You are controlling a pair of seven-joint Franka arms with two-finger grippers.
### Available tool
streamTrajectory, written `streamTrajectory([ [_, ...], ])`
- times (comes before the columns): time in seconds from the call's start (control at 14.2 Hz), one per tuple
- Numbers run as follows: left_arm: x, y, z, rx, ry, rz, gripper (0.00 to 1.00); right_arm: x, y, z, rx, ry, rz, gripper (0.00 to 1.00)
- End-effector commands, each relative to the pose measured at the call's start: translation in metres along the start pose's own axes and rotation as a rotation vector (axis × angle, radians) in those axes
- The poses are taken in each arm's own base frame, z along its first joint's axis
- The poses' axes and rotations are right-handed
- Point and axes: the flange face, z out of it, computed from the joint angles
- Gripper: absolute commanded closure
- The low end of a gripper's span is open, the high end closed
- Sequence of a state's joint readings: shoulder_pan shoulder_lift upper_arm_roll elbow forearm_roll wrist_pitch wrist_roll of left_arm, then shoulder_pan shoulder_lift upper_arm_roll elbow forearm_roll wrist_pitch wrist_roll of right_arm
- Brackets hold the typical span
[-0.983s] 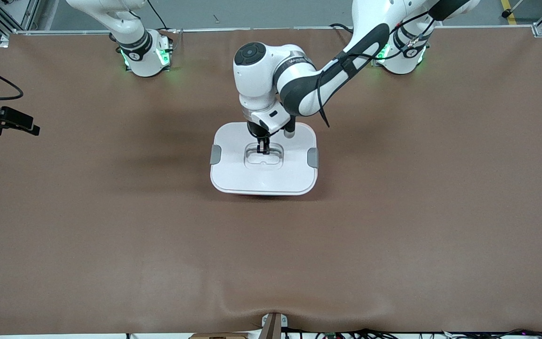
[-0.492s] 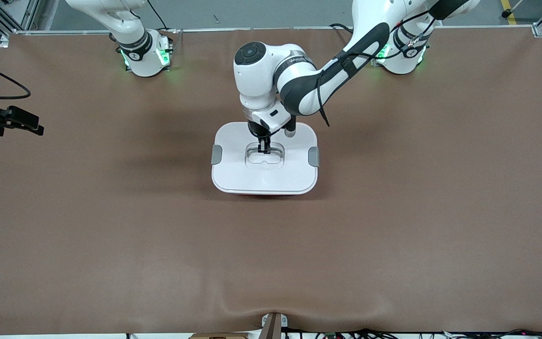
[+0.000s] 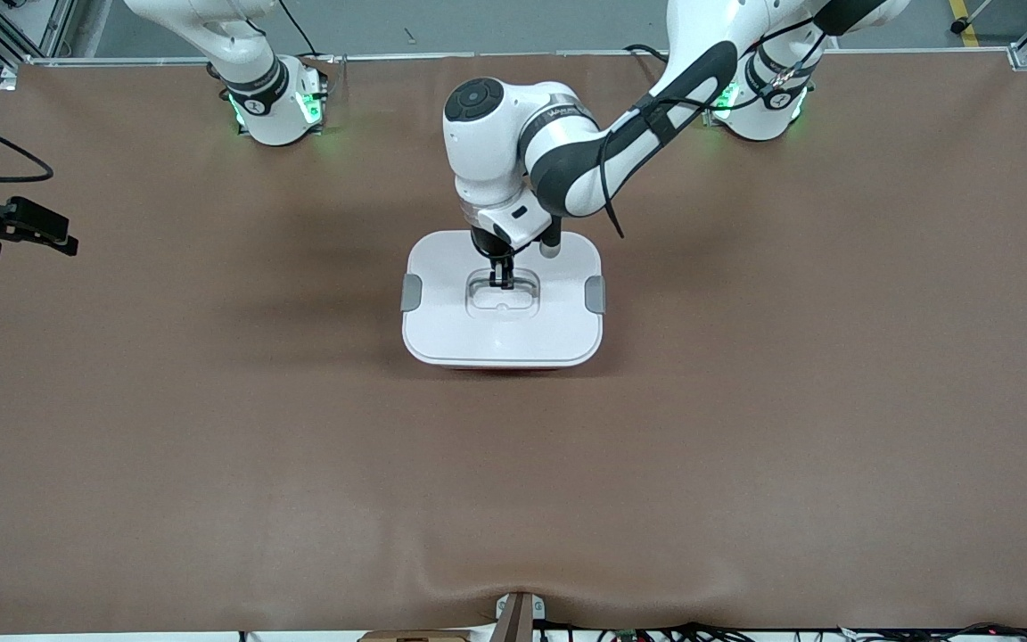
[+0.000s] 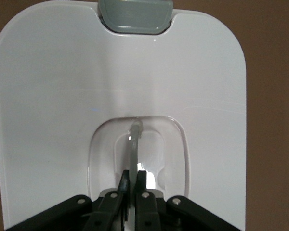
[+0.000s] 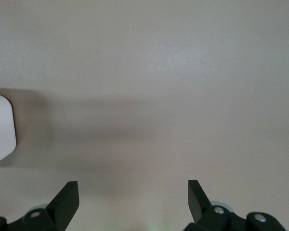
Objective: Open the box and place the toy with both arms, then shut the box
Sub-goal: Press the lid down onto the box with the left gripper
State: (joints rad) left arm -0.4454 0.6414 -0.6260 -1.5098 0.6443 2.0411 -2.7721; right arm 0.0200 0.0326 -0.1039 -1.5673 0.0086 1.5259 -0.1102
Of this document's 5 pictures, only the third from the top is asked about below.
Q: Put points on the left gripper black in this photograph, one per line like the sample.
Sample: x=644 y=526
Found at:
x=484 y=241

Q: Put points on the white box lid grey clips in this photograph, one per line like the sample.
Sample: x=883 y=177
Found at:
x=513 y=339

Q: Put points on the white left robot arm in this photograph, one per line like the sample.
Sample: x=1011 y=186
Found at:
x=567 y=169

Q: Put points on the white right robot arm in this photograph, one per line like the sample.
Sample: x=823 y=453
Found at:
x=255 y=62

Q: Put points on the pink plastic box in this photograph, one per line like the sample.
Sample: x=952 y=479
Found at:
x=505 y=366

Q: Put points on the brown table mat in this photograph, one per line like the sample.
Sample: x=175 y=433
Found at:
x=513 y=490

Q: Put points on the grey metal rod black foot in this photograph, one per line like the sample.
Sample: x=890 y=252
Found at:
x=968 y=18

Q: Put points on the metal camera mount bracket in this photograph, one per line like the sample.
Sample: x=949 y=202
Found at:
x=518 y=620

